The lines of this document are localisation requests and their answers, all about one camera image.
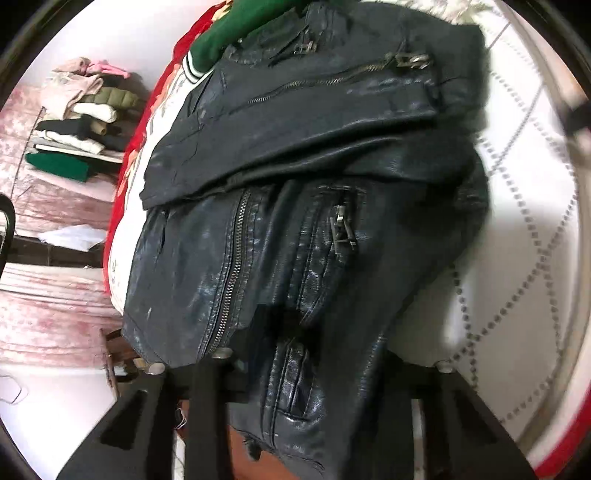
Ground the pink patterned sheet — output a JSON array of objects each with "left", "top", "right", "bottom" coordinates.
[{"left": 0, "top": 83, "right": 125, "bottom": 370}]

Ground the white cloth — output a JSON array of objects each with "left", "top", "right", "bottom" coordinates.
[{"left": 37, "top": 224, "right": 108, "bottom": 252}]

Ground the pile of folded clothes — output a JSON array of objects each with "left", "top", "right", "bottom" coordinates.
[{"left": 25, "top": 56, "right": 149, "bottom": 183}]

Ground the white quilted bedspread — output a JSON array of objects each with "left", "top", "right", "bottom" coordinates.
[{"left": 355, "top": 0, "right": 591, "bottom": 469}]

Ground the brown wooden stool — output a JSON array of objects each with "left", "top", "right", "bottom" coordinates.
[{"left": 102, "top": 329, "right": 153, "bottom": 402}]

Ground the green garment with striped cuff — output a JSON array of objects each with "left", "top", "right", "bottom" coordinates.
[{"left": 185, "top": 0, "right": 306, "bottom": 75}]

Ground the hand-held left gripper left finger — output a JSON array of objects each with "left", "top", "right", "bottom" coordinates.
[{"left": 58, "top": 349, "right": 237, "bottom": 480}]

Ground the black metal frame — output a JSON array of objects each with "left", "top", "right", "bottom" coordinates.
[{"left": 0, "top": 194, "right": 16, "bottom": 278}]

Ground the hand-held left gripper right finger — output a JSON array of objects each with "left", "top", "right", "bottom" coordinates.
[{"left": 392, "top": 355, "right": 539, "bottom": 480}]

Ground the black leather jacket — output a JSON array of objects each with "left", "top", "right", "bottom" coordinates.
[{"left": 121, "top": 0, "right": 491, "bottom": 476}]

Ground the red and white printed blanket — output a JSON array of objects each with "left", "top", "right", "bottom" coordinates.
[{"left": 102, "top": 0, "right": 221, "bottom": 298}]

